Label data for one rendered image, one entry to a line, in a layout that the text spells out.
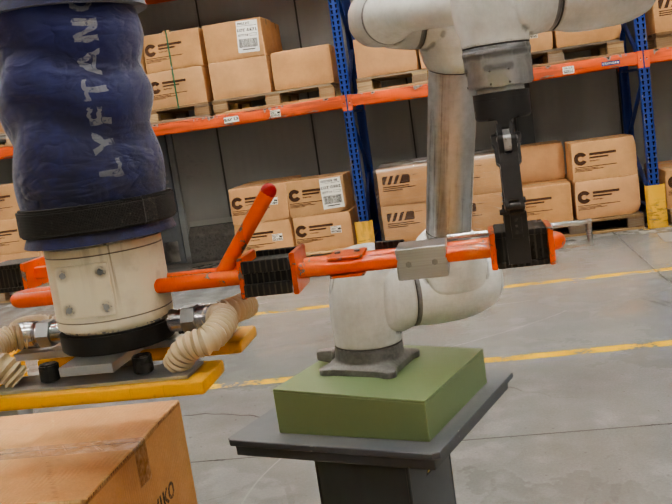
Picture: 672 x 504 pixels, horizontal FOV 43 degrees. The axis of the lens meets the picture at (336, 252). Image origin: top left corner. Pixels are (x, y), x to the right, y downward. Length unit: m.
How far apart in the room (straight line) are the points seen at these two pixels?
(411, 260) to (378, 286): 0.69
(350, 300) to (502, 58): 0.86
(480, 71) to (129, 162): 0.49
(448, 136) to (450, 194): 0.13
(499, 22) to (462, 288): 0.88
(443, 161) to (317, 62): 6.63
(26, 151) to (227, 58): 7.39
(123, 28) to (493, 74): 0.50
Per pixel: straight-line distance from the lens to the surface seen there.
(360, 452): 1.77
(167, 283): 1.26
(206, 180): 10.05
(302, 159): 9.77
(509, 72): 1.15
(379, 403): 1.77
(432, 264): 1.18
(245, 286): 1.21
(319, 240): 8.51
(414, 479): 1.94
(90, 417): 1.61
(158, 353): 1.38
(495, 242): 1.18
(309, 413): 1.86
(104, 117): 1.22
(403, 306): 1.89
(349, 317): 1.88
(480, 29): 1.15
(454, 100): 1.77
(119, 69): 1.24
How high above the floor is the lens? 1.40
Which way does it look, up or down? 9 degrees down
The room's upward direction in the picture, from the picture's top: 8 degrees counter-clockwise
